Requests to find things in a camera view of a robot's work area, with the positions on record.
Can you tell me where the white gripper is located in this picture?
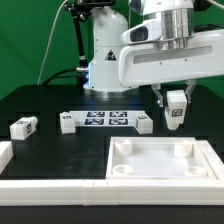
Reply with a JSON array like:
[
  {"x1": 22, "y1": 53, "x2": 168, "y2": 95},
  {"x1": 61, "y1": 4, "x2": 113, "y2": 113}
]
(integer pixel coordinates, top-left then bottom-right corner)
[{"x1": 118, "y1": 30, "x2": 224, "y2": 107}]

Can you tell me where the white square table top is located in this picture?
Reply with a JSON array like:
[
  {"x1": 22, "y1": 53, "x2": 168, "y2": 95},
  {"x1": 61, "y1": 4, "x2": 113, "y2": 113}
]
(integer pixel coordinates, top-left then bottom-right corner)
[{"x1": 106, "y1": 137, "x2": 216, "y2": 179}]

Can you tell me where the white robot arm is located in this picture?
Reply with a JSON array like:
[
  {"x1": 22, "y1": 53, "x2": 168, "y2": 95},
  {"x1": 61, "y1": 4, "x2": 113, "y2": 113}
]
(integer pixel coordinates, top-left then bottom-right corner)
[{"x1": 84, "y1": 0, "x2": 224, "y2": 98}]

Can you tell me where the white U-shaped obstacle fence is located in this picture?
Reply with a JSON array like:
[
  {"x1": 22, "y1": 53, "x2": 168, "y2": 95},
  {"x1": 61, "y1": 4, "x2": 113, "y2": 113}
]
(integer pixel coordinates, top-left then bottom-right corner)
[{"x1": 0, "y1": 140, "x2": 224, "y2": 206}]

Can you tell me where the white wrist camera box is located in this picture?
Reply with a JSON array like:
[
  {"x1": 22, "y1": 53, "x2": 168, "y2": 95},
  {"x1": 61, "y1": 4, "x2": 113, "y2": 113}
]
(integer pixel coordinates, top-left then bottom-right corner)
[{"x1": 121, "y1": 19, "x2": 162, "y2": 45}]

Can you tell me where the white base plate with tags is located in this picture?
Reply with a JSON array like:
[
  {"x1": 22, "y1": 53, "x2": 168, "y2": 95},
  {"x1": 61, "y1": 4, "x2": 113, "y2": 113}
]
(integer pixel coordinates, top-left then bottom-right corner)
[{"x1": 70, "y1": 110, "x2": 148, "y2": 127}]

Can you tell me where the black cable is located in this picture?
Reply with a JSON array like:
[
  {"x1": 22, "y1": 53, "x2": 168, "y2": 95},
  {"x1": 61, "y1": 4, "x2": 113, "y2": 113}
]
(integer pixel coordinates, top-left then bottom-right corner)
[{"x1": 41, "y1": 68, "x2": 89, "y2": 87}]

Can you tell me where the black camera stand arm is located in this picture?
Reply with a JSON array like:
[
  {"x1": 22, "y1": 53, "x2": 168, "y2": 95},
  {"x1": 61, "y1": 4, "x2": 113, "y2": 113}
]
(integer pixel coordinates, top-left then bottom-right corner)
[{"x1": 64, "y1": 0, "x2": 116, "y2": 72}]

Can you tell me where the white cable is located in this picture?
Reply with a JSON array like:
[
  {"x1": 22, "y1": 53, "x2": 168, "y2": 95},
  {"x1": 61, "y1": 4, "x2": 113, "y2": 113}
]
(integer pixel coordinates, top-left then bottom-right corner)
[{"x1": 37, "y1": 0, "x2": 69, "y2": 86}]

